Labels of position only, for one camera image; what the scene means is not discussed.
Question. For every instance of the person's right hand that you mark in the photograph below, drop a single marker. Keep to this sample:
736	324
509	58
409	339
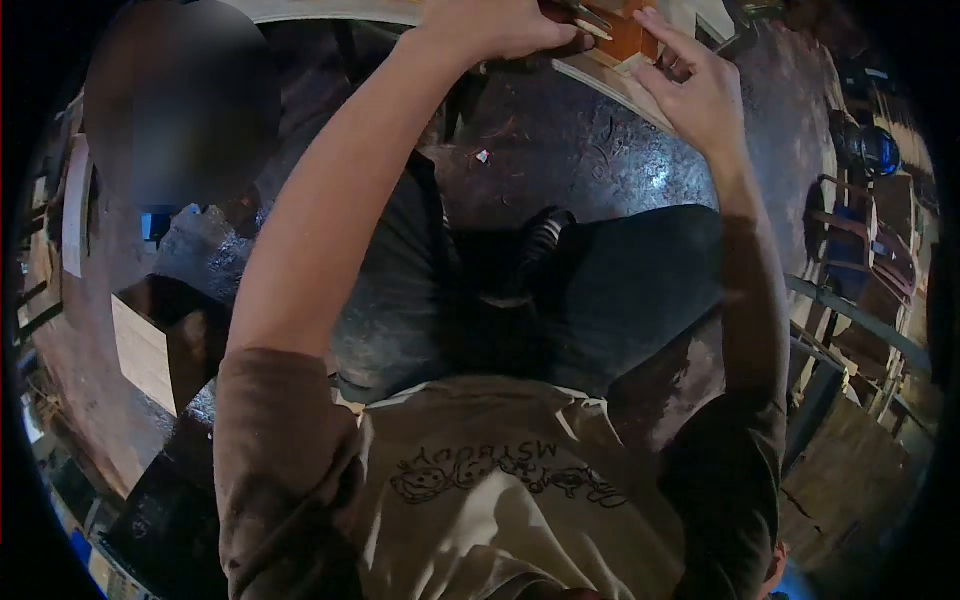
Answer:
701	97

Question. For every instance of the person's left hand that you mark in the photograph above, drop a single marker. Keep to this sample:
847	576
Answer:
480	26

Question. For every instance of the person's right index finger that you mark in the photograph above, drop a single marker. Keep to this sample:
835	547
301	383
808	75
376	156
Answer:
667	37

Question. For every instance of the person's right fingers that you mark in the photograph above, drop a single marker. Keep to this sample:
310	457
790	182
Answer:
677	67

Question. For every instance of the person's right thumb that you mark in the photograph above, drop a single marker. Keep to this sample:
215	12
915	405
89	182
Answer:
654	97

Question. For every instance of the person's left fingers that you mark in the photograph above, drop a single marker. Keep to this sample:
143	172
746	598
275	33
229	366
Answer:
551	30

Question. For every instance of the pale wooden pencil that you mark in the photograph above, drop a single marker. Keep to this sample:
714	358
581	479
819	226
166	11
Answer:
594	30

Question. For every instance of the orange wooden block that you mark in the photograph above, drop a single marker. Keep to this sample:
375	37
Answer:
626	34

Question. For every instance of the curved plywood board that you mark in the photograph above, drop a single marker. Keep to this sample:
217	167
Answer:
600	79

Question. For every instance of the person's legs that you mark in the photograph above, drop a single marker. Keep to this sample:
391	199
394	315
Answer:
637	292

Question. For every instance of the blue round helmet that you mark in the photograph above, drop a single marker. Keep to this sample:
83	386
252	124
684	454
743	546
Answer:
874	150

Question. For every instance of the brown plywood sheet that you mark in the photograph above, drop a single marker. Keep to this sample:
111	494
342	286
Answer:
847	480

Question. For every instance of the person's body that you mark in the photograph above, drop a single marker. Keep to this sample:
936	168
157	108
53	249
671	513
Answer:
480	495

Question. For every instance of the open wooden box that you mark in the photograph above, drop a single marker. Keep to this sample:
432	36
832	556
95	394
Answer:
146	352

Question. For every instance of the wooden frame with blue panel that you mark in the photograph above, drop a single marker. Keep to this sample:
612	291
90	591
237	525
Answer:
855	240

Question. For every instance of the grey metal rail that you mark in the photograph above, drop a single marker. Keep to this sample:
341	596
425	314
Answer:
855	319

